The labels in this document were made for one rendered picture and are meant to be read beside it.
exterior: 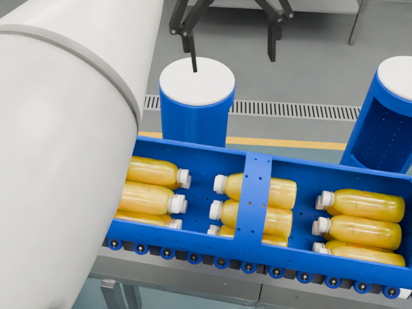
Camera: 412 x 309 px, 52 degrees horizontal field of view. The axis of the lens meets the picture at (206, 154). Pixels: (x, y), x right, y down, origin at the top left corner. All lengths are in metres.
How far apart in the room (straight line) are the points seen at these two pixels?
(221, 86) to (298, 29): 2.48
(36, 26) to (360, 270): 0.96
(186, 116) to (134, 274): 0.58
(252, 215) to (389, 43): 3.21
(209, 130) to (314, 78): 1.94
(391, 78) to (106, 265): 1.22
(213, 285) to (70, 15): 1.09
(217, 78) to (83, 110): 1.41
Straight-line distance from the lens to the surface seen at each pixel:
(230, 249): 1.05
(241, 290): 1.27
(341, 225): 1.16
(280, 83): 3.31
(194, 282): 1.27
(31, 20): 0.23
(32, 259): 0.17
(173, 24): 0.70
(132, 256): 1.25
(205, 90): 1.54
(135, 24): 0.26
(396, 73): 1.80
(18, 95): 0.19
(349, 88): 3.41
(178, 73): 1.61
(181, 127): 1.58
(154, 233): 1.06
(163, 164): 1.15
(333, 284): 1.22
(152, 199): 1.08
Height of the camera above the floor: 2.01
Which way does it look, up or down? 48 degrees down
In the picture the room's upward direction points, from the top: 2 degrees clockwise
